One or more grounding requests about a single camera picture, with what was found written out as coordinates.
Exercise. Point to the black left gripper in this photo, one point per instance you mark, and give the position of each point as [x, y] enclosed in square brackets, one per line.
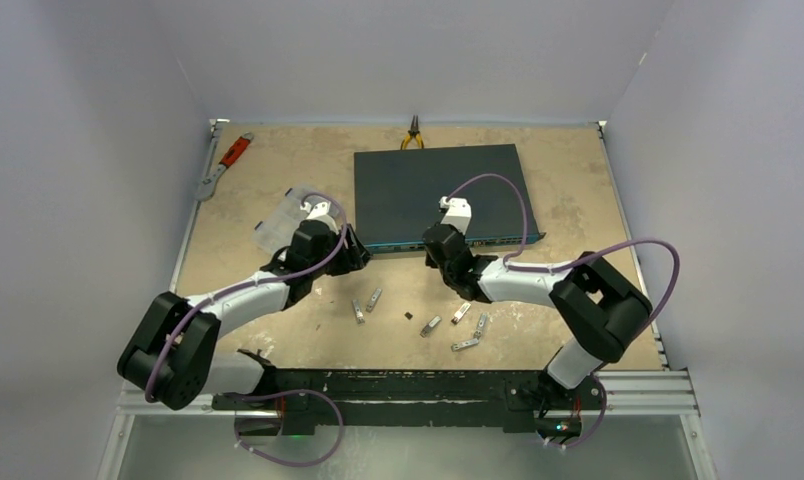
[353, 257]

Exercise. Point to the small white network plug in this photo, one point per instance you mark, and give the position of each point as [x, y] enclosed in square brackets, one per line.
[358, 312]

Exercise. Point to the dark grey network switch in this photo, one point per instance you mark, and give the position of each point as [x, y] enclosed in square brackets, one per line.
[397, 195]

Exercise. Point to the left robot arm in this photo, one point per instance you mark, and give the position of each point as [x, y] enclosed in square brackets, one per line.
[171, 354]

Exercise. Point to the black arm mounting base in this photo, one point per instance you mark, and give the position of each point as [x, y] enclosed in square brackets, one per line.
[515, 401]

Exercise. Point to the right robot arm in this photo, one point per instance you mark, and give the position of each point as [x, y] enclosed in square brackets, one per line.
[601, 308]

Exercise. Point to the clear plastic organizer box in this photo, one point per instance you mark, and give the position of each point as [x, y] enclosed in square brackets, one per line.
[276, 230]

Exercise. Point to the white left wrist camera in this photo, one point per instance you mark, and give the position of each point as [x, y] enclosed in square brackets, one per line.
[323, 211]

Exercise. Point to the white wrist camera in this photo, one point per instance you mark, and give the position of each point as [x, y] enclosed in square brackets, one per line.
[323, 211]
[457, 212]

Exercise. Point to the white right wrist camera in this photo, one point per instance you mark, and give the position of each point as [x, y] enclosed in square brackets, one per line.
[457, 212]

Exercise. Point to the yellow handled pliers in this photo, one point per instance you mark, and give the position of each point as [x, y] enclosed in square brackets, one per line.
[413, 134]

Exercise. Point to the red handled adjustable wrench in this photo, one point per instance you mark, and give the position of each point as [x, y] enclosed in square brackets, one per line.
[207, 186]

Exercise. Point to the aluminium frame rail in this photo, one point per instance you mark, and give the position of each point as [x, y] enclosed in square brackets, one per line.
[629, 393]

